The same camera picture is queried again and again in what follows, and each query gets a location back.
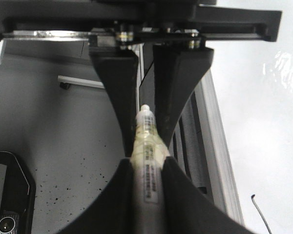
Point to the white glossy whiteboard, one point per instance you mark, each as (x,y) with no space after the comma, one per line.
(253,81)

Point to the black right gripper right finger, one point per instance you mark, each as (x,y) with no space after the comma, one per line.
(188,210)

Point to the white black-tipped whiteboard marker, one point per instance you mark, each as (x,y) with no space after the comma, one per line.
(148,156)

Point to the black front camera device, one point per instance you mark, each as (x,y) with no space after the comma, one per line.
(17,195)

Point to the grey aluminium whiteboard ledge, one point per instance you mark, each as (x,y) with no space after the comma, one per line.
(200,147)

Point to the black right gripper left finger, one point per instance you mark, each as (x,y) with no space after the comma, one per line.
(111,211)

